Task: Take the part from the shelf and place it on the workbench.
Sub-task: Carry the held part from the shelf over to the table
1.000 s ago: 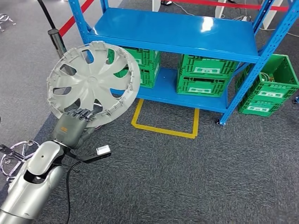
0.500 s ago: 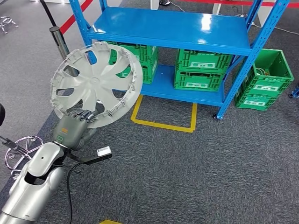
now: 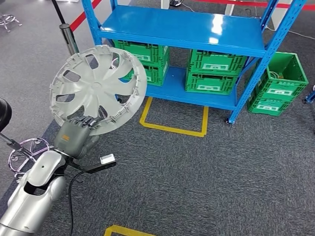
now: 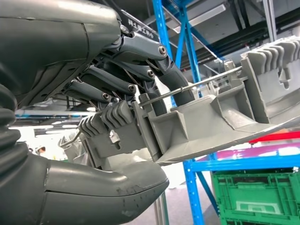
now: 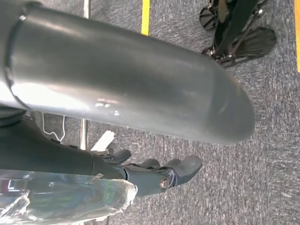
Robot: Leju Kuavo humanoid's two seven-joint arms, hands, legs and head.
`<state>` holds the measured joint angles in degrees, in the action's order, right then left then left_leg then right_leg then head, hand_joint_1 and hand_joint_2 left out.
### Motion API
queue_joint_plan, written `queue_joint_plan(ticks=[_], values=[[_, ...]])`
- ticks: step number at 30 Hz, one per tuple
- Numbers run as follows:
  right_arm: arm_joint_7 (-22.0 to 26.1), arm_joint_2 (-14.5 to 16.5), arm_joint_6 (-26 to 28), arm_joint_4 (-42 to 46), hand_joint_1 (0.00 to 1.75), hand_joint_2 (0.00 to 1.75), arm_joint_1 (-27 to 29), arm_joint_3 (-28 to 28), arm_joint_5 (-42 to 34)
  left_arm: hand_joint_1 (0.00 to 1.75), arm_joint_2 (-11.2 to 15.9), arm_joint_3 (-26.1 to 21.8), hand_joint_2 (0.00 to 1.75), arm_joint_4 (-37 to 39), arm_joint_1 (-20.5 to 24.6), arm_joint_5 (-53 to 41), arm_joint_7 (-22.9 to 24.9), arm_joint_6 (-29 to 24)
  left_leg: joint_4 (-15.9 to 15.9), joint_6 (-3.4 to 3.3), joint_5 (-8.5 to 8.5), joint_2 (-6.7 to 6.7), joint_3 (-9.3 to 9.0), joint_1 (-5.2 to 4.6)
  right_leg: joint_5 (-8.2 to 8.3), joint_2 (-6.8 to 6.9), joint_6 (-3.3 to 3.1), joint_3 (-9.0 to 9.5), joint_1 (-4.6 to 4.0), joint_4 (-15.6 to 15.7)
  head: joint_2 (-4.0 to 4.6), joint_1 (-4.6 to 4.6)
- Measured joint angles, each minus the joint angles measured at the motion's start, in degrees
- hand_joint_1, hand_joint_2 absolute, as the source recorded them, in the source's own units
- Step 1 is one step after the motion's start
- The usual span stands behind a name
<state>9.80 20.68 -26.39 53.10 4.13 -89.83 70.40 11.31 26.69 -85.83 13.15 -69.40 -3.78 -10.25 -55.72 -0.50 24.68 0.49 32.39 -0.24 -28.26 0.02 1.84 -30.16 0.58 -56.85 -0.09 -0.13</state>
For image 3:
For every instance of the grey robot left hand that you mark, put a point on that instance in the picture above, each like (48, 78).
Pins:
(71, 140)

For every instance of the grey plastic wheel hubcap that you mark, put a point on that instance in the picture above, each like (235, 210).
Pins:
(94, 86)

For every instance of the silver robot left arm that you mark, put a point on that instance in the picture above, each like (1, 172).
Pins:
(29, 202)

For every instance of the chrome barrier stanchion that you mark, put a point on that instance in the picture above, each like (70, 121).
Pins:
(69, 39)

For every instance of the red barrier belt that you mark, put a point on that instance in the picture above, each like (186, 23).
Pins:
(245, 4)
(83, 16)

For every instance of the green plastic crate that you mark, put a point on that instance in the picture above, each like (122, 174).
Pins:
(216, 62)
(155, 76)
(282, 91)
(209, 86)
(147, 52)
(268, 107)

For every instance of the black router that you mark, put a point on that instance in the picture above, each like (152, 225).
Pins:
(175, 2)

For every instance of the black wrist camera mount bracket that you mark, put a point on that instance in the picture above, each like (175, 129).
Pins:
(98, 167)

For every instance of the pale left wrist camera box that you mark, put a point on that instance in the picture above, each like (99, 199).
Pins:
(107, 159)

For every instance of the white panel with metal frame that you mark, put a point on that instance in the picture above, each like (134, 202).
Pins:
(276, 14)

